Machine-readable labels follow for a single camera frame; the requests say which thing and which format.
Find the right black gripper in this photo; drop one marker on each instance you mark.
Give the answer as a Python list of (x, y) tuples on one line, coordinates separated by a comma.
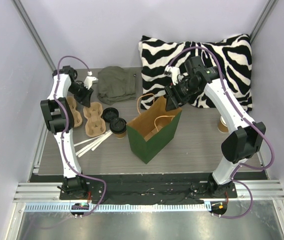
[(174, 93)]

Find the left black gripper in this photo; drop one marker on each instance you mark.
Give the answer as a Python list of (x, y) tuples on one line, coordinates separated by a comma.
[(84, 95)]

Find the brown pulp cup carrier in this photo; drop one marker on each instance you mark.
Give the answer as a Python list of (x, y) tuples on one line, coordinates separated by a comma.
[(95, 124), (76, 114)]

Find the black plastic cup lid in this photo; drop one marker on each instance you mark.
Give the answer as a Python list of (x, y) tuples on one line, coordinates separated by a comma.
[(110, 113)]

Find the green paper gift bag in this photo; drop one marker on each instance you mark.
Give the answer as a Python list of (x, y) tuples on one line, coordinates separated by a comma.
[(152, 129)]

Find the brown paper cups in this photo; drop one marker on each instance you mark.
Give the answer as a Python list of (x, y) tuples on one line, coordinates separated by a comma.
[(222, 127)]

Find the brown paper coffee cup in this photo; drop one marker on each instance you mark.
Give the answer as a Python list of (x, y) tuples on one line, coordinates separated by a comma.
[(120, 135)]

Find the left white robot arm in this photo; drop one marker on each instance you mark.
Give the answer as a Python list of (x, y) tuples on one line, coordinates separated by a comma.
[(60, 121)]

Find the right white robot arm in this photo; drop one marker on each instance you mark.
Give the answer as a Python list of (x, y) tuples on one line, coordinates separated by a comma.
[(244, 138)]

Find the olive green folded cloth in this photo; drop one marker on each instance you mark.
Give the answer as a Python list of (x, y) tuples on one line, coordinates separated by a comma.
[(116, 84)]

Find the white paper straw upper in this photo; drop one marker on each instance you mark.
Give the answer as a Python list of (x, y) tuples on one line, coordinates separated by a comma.
[(102, 139)]

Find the white paper straw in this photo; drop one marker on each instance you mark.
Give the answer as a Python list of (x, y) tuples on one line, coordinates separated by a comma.
[(87, 148), (102, 139), (87, 141)]

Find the white paper straw lower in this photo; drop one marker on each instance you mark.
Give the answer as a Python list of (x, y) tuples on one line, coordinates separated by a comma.
[(87, 148)]

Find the white paper straw middle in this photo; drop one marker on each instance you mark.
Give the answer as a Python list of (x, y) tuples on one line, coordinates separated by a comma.
[(87, 141)]

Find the zebra print pillow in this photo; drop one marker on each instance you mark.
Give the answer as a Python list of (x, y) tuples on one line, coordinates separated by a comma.
[(234, 55)]

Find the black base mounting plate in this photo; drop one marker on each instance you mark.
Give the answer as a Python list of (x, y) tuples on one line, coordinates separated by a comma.
[(160, 189)]

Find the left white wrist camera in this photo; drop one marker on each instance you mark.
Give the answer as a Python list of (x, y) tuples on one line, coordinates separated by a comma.
[(90, 80)]

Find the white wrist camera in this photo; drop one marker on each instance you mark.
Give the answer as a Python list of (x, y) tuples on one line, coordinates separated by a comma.
[(174, 73), (90, 80)]

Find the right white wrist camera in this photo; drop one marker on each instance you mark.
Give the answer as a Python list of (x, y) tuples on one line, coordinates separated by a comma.
[(174, 73)]

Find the aluminium front rail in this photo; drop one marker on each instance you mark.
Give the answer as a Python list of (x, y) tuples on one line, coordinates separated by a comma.
[(47, 197)]

